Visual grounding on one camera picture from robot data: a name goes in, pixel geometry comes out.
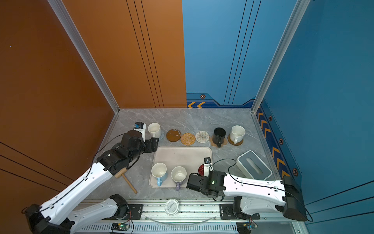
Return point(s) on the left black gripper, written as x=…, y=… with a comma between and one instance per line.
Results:
x=151, y=148

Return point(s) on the red inside mug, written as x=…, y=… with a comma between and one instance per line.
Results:
x=201, y=170

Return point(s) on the glossy brown round coaster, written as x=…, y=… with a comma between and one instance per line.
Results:
x=174, y=135

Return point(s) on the white mug purple handle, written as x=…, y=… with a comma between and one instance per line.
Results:
x=178, y=175

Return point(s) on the white mug blue handle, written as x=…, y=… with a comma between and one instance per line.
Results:
x=159, y=172

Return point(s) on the rattan woven coaster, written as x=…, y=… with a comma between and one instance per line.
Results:
x=188, y=139

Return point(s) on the white multicolour woven coaster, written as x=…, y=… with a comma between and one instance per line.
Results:
x=202, y=137

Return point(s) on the paw shaped wooden coaster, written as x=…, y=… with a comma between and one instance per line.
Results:
x=215, y=145

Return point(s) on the brown cork round coaster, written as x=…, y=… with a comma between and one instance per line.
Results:
x=233, y=143

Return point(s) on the black mug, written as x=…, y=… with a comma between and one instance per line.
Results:
x=218, y=137

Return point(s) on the white speckled mug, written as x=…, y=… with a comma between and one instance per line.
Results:
x=237, y=133

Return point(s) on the grey woven coaster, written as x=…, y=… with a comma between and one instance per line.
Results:
x=161, y=136

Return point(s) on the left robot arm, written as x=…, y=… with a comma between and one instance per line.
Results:
x=59, y=216

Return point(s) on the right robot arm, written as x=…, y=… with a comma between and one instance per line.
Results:
x=253, y=196

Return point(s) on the beige serving tray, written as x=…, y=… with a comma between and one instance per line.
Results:
x=173, y=165

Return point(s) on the white round lid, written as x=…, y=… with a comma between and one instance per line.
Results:
x=172, y=207

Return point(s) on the wooden mallet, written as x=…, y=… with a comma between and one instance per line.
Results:
x=125, y=180

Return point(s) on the right circuit board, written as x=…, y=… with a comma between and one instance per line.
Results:
x=244, y=227

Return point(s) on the circuit board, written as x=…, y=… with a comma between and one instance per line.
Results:
x=244, y=227
x=120, y=227

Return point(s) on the left circuit board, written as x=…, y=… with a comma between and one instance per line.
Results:
x=120, y=227

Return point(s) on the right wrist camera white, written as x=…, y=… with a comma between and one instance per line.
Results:
x=207, y=165

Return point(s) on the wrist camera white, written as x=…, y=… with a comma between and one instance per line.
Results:
x=141, y=127
x=207, y=165

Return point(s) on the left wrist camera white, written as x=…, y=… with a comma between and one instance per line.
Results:
x=141, y=127

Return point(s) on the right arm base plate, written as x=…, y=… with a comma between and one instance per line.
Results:
x=229, y=211

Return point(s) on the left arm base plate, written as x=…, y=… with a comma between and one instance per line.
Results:
x=134, y=212

